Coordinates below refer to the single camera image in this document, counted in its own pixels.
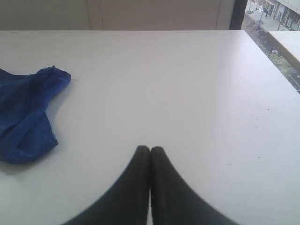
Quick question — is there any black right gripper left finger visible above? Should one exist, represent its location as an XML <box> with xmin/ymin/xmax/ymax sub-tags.
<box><xmin>65</xmin><ymin>146</ymin><xmax>150</xmax><ymax>225</ymax></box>

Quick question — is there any blue microfibre towel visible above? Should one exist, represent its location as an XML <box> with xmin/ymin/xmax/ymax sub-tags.
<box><xmin>0</xmin><ymin>66</ymin><xmax>71</xmax><ymax>165</ymax></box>

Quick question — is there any white neighbouring table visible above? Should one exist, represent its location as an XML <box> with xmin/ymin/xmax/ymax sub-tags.
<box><xmin>268</xmin><ymin>31</ymin><xmax>300</xmax><ymax>64</ymax></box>

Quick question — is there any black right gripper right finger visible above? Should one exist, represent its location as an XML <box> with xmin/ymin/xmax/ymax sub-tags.
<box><xmin>150</xmin><ymin>146</ymin><xmax>236</xmax><ymax>225</ymax></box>

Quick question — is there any dark window frame post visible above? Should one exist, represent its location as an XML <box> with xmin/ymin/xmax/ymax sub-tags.
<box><xmin>229</xmin><ymin>0</ymin><xmax>247</xmax><ymax>30</ymax></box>

